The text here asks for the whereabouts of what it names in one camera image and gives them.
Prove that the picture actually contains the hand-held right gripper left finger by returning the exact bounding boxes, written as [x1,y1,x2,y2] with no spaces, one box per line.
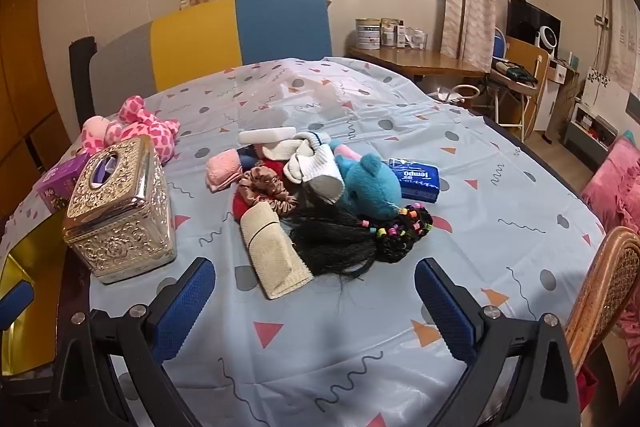
[47,257,217,427]

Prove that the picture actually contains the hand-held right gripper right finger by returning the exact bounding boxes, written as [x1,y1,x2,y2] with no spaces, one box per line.
[415,257,583,427]

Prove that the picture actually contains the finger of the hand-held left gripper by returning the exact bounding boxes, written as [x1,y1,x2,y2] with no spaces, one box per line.
[0,279,36,338]

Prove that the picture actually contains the gold metal tin box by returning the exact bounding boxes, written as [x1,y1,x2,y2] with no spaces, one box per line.
[0,206,68,378]

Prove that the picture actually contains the black beaded hair wig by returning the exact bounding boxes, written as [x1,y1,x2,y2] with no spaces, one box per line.
[285,182,435,325]

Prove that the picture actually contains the blue tissue packet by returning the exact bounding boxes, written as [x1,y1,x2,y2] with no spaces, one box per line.
[387,158,441,202]

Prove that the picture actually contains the blue teddy plush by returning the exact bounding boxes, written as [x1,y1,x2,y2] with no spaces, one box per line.
[332,139,403,220]

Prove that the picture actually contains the red fuzzy plush toy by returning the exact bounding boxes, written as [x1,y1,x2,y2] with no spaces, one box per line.
[232,159,286,220]

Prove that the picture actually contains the grey knitted gloves blue trim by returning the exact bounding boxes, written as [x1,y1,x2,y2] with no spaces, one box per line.
[283,132,346,208]

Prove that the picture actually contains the beige woven pouch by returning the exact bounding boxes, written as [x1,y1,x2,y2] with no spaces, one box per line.
[239,202,315,300]

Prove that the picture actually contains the printed plastic tablecloth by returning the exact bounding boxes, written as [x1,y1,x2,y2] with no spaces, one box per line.
[0,56,608,427]

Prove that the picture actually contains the ornate gold tissue box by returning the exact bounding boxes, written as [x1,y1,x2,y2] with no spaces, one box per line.
[61,136,178,284]

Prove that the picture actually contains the purple cardboard box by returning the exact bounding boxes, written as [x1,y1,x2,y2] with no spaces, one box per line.
[35,153,92,214]

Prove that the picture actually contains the pink rolled towel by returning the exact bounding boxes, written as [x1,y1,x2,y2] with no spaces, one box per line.
[205,148,244,192]

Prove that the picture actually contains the brown satin scrunchie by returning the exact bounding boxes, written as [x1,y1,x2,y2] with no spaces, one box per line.
[236,167,297,214]

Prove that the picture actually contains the dark blue cloth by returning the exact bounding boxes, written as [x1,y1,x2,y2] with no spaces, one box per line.
[237,147,261,170]

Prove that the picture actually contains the rattan chair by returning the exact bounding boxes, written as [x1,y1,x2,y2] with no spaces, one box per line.
[565,227,640,378]

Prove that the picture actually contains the cream folded cloth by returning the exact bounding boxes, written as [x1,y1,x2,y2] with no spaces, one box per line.
[259,139,302,164]

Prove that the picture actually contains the pink spotted giraffe plush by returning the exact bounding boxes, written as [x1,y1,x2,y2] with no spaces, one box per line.
[81,95,181,165]

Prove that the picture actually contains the pink bedding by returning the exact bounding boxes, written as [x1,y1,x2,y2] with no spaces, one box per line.
[580,137,640,358]

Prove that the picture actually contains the grey low rack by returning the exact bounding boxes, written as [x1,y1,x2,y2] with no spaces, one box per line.
[565,104,618,165]

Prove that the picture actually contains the metal folding stool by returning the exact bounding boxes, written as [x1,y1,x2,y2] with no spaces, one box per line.
[482,59,543,142]

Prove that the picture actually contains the wooden wardrobe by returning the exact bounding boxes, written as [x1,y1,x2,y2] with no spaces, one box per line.
[0,0,71,218]

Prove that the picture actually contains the wooden desk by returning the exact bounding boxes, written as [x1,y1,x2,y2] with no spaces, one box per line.
[347,46,488,80]

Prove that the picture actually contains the white cabinet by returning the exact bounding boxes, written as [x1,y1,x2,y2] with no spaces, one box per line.
[532,52,581,142]

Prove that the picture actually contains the grey yellow blue sofa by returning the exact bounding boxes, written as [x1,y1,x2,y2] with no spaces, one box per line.
[89,0,333,105]

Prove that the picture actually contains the white round fan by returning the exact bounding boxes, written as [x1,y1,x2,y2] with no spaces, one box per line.
[532,24,560,52]

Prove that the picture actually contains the black flat screen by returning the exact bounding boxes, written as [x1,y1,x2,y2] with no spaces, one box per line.
[507,0,562,52]

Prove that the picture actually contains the white cable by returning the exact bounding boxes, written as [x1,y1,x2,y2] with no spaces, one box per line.
[432,82,483,108]

